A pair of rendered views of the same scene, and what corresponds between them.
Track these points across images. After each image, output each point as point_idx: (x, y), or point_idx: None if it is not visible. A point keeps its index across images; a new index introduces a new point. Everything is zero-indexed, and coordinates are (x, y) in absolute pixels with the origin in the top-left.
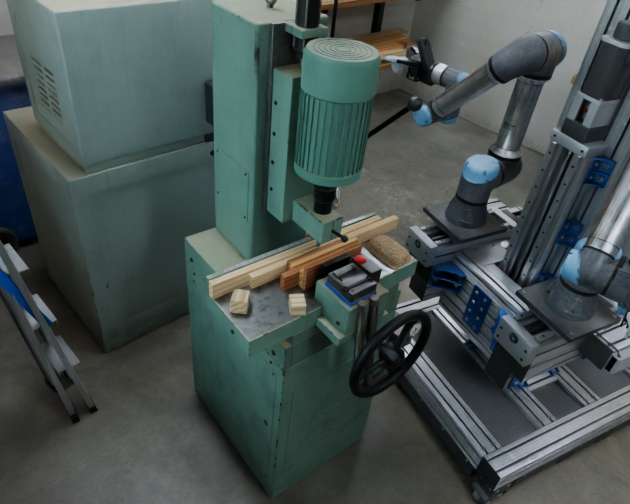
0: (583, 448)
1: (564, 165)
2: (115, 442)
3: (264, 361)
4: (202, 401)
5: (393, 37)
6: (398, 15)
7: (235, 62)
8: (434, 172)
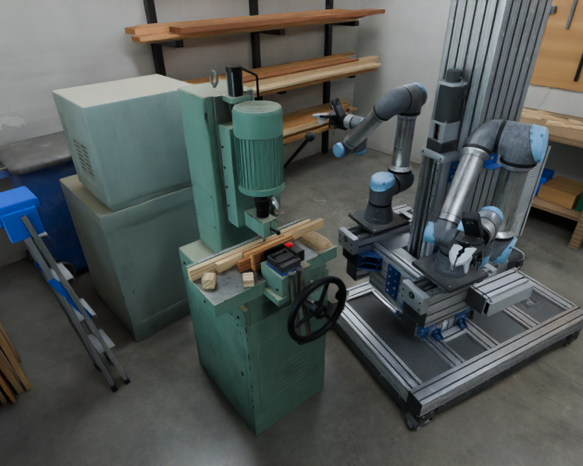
0: (491, 383)
1: (433, 170)
2: (142, 403)
3: (234, 325)
4: (205, 371)
5: None
6: (341, 90)
7: (195, 124)
8: None
